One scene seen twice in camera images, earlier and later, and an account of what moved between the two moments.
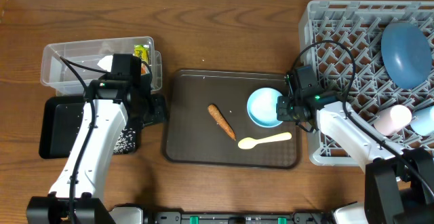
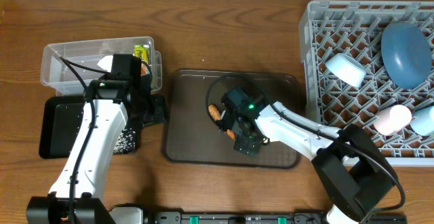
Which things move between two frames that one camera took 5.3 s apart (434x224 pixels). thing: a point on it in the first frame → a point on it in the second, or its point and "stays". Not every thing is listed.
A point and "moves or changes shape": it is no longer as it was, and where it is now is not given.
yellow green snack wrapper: x=142 y=51 stays
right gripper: x=285 y=115 → x=249 y=146
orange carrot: x=213 y=109 stays
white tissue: x=106 y=63 stays
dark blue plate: x=407 y=54 stays
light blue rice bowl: x=262 y=107 moves or changes shape
